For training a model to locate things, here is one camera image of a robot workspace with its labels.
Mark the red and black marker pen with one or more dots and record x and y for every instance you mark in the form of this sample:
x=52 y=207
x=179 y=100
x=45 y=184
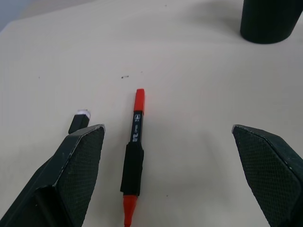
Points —
x=134 y=151

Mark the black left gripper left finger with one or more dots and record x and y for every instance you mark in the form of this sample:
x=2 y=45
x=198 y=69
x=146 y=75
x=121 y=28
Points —
x=71 y=170

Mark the black marker with white cap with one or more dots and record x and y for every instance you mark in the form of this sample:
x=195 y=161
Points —
x=79 y=120

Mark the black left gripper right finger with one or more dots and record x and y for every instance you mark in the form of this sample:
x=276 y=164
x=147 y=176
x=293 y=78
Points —
x=272 y=170

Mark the black cylindrical pen holder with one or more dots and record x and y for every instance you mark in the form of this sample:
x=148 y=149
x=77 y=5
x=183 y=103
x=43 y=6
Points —
x=268 y=20

